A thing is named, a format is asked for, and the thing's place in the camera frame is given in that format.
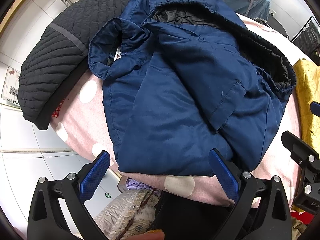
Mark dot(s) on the mustard yellow garment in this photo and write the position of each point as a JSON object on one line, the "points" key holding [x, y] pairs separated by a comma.
{"points": [[307, 91]]}

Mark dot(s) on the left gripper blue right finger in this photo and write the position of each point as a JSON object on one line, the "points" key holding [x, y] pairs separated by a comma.
{"points": [[261, 209]]}

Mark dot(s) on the navy blue padded jacket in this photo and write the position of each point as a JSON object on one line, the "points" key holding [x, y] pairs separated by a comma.
{"points": [[182, 77]]}

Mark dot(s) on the black wire shelf rack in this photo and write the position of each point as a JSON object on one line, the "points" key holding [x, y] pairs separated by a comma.
{"points": [[307, 39]]}

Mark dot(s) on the pink polka dot bedsheet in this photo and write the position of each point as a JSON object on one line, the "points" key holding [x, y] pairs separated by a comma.
{"points": [[84, 121]]}

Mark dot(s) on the black quilted jacket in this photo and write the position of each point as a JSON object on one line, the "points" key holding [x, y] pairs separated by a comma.
{"points": [[59, 59]]}

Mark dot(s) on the beige quilted blanket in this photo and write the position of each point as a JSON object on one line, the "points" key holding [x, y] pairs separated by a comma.
{"points": [[130, 214]]}

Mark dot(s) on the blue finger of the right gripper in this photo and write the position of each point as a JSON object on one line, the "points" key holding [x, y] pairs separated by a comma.
{"points": [[315, 108]]}

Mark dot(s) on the black round stool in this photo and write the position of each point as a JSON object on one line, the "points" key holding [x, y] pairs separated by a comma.
{"points": [[276, 25]]}

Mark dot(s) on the left hand yellow nails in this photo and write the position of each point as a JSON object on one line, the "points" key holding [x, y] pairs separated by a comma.
{"points": [[153, 235]]}

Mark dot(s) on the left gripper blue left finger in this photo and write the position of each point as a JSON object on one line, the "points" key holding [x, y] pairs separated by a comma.
{"points": [[46, 220]]}

